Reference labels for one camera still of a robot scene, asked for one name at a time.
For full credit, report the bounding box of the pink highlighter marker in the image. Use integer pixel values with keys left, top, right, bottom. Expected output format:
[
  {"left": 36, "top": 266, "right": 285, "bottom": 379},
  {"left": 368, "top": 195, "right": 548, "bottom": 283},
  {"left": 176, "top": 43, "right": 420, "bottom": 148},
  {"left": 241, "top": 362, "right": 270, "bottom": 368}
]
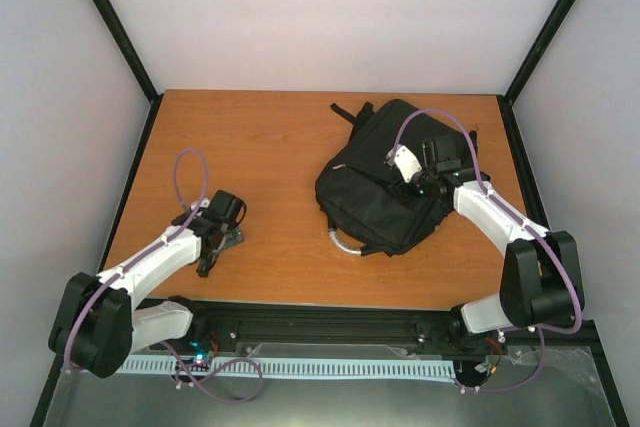
[{"left": 196, "top": 251, "right": 220, "bottom": 278}]

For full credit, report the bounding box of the black student backpack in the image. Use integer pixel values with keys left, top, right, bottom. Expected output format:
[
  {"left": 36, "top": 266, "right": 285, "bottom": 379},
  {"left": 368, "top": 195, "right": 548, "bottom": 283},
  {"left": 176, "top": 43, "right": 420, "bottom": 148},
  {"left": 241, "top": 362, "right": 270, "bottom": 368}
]
[{"left": 315, "top": 99, "right": 478, "bottom": 256}]

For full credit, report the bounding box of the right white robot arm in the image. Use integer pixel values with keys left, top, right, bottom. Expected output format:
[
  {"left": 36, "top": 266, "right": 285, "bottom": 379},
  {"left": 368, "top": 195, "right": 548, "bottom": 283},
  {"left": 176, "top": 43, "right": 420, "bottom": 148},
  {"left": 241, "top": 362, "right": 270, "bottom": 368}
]
[{"left": 387, "top": 137, "right": 584, "bottom": 335}]

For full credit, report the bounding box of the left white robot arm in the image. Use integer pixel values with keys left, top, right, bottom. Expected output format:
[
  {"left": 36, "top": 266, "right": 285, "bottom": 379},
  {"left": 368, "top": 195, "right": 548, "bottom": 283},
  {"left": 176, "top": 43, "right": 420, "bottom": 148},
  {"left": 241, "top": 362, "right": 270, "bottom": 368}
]
[{"left": 48, "top": 190, "right": 247, "bottom": 378}]

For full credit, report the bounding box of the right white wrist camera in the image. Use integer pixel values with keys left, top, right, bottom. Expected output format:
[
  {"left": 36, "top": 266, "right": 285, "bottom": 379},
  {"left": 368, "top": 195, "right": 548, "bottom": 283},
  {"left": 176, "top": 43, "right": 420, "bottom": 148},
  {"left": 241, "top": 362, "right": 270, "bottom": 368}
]
[{"left": 385, "top": 144, "right": 423, "bottom": 184}]

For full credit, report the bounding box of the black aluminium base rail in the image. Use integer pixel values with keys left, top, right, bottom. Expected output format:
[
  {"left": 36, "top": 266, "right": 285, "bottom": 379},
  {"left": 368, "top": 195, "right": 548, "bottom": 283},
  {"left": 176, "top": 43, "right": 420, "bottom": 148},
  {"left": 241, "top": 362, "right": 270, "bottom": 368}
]
[{"left": 64, "top": 296, "right": 601, "bottom": 363}]

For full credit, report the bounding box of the right black frame post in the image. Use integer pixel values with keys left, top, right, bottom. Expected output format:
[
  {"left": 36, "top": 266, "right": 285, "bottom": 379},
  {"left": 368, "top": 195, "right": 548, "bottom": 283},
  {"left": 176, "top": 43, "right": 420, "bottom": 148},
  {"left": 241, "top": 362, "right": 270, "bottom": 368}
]
[{"left": 502, "top": 0, "right": 609, "bottom": 103}]

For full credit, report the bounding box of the black frame post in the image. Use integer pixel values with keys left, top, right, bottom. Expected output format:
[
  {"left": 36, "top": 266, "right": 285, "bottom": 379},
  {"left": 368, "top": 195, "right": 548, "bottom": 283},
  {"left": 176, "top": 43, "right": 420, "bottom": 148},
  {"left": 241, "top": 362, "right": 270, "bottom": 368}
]
[
  {"left": 61, "top": 0, "right": 161, "bottom": 98},
  {"left": 502, "top": 0, "right": 609, "bottom": 103}
]

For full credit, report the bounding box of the light blue cable duct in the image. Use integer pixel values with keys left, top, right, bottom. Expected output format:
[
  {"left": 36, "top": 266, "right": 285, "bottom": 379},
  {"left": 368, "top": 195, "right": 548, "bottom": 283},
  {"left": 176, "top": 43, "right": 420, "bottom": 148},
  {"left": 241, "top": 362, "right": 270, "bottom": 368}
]
[{"left": 119, "top": 352, "right": 457, "bottom": 384}]

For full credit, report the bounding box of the left black frame post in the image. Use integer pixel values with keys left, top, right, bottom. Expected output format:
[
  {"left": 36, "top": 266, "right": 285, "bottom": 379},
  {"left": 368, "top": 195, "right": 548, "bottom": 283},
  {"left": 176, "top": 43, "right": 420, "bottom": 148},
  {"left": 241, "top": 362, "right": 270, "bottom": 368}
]
[{"left": 61, "top": 0, "right": 161, "bottom": 98}]

